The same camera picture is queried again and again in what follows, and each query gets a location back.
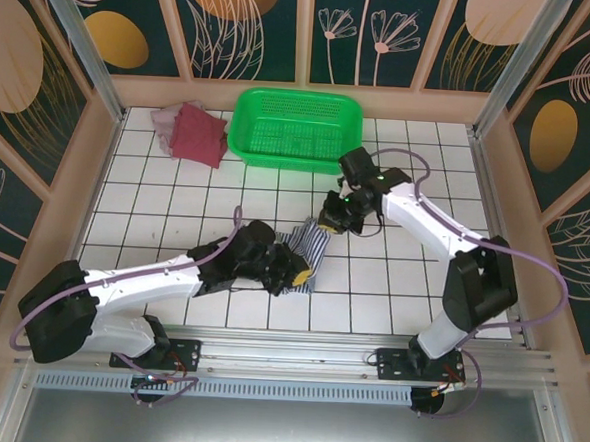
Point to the aluminium corner post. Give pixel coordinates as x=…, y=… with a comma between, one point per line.
x=518, y=69
x=83, y=43

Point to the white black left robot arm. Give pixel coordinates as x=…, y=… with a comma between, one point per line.
x=141, y=282

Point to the red ribbed tank top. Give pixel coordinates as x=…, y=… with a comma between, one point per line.
x=200, y=137

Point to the pale pink ribbed tank top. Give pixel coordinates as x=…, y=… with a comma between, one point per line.
x=162, y=122

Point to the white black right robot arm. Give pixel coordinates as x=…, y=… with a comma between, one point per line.
x=425, y=219

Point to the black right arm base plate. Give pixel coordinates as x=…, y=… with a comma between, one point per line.
x=389, y=364

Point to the grey metal sheet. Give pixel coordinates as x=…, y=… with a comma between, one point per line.
x=282, y=430

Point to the blue white striped tank top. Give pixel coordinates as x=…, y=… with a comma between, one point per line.
x=313, y=247

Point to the green plastic basket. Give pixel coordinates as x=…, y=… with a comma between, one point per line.
x=300, y=131

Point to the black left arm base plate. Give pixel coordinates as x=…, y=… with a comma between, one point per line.
x=189, y=350

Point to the aluminium mounting rail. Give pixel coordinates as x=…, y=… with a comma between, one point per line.
x=287, y=356

